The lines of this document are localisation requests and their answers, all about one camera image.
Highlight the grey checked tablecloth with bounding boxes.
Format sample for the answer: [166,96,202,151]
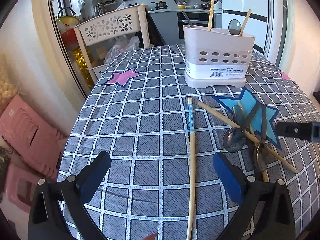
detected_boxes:
[58,44,319,239]

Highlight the black built-in oven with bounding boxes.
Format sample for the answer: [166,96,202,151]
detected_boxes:
[177,12,222,39]

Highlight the blue patterned wooden chopstick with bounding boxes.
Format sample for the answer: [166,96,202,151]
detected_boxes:
[187,98,196,240]

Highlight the pink plastic stool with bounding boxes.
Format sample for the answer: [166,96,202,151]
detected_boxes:
[1,95,66,213]

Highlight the beige plastic utensil holder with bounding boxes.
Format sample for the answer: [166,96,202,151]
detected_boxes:
[183,24,255,89]

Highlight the black handled steel spoon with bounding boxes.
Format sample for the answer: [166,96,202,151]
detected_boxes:
[223,105,258,153]

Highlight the yellow patterned wooden chopstick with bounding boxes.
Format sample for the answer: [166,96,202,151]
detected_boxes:
[207,0,215,31]

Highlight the beige plastic storage rack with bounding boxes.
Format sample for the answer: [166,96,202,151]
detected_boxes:
[74,4,152,82]

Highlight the plain wooden chopstick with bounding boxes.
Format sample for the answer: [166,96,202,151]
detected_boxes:
[238,101,269,182]
[197,101,299,174]

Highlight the white refrigerator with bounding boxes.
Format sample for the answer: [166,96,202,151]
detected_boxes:
[222,0,268,54]

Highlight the black handled utensil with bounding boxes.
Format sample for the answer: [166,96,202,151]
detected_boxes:
[182,11,194,28]

